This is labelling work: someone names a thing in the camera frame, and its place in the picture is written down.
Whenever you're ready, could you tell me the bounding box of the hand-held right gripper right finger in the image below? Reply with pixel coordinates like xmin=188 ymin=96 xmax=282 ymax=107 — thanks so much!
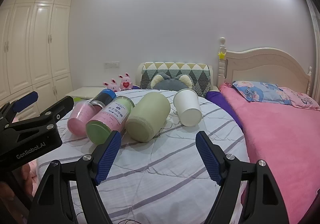
xmin=195 ymin=131 xmax=291 ymax=224

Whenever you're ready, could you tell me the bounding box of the large pink bunny plush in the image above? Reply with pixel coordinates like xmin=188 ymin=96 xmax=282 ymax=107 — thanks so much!
xmin=118 ymin=72 xmax=133 ymax=91

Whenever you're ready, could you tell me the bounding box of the small pink bunny plush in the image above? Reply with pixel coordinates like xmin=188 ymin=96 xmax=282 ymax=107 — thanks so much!
xmin=103 ymin=78 xmax=119 ymax=92

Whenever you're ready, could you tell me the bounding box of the pink cup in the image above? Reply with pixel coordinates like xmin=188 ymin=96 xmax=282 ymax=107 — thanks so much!
xmin=67 ymin=102 xmax=95 ymax=136

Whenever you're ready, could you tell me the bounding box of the white striped quilt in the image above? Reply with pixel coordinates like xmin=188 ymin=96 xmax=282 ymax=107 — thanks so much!
xmin=36 ymin=88 xmax=251 ymax=224

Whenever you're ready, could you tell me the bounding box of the white cup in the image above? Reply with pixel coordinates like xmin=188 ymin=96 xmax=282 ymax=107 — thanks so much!
xmin=173 ymin=89 xmax=202 ymax=127

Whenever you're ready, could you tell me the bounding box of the grey cat-ear pillow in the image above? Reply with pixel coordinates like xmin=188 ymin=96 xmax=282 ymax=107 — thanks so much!
xmin=149 ymin=74 xmax=193 ymax=96

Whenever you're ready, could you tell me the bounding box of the pink fleece blanket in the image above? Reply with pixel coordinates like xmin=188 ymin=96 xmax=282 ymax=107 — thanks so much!
xmin=217 ymin=82 xmax=320 ymax=224

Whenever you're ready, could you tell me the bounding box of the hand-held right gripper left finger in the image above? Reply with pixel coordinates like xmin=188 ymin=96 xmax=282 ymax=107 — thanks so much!
xmin=30 ymin=130 xmax=122 ymax=224

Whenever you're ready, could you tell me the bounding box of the pink jar green lid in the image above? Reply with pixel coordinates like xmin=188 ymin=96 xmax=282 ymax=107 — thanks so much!
xmin=85 ymin=96 xmax=136 ymax=145

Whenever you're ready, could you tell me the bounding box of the purple bed sheet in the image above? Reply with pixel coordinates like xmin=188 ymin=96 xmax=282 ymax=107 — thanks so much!
xmin=204 ymin=90 xmax=244 ymax=137

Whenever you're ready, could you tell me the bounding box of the cream wooden bed headboard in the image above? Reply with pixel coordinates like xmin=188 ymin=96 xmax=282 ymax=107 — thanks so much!
xmin=217 ymin=37 xmax=314 ymax=100

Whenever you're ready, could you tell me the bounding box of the pale green cup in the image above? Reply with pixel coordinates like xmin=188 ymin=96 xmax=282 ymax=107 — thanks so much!
xmin=125 ymin=92 xmax=171 ymax=143

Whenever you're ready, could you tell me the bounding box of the pink cartoon pillow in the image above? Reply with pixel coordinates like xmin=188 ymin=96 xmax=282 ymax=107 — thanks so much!
xmin=278 ymin=86 xmax=320 ymax=111

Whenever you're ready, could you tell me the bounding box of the blue cartoon pillow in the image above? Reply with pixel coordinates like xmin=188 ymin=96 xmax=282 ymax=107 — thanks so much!
xmin=232 ymin=80 xmax=292 ymax=106

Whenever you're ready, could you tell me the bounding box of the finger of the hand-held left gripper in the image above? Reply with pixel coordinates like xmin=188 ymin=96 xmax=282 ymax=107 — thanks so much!
xmin=0 ymin=91 xmax=39 ymax=125
xmin=5 ymin=96 xmax=75 ymax=139

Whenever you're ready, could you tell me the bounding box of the black can with blue band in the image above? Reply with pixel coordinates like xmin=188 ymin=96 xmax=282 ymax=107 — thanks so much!
xmin=90 ymin=89 xmax=117 ymax=110

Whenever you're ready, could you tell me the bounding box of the white nightstand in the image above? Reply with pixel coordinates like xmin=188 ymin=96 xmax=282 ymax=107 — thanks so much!
xmin=65 ymin=87 xmax=107 ymax=102

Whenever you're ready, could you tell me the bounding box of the triangle patterned quilted cover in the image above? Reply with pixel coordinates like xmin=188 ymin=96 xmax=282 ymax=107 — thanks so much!
xmin=140 ymin=62 xmax=211 ymax=97

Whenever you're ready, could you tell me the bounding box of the cream panelled wardrobe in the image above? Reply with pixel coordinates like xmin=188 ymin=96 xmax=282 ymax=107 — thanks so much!
xmin=0 ymin=0 xmax=75 ymax=124

